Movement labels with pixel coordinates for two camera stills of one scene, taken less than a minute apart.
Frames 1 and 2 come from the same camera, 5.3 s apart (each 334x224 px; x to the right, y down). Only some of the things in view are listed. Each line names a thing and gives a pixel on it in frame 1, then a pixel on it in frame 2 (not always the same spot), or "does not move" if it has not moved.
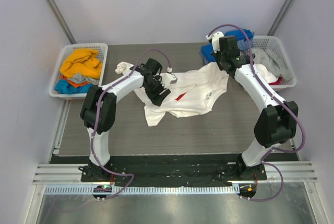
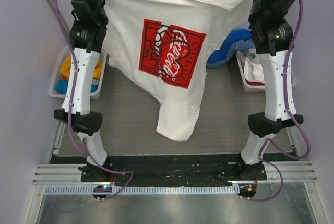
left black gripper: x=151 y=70 -> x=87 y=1
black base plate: x=173 y=169 does not move
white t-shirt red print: x=193 y=92 -> x=163 y=41
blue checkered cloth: x=247 y=44 does not move
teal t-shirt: x=63 y=86 does not move
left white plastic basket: x=81 y=67 does not move
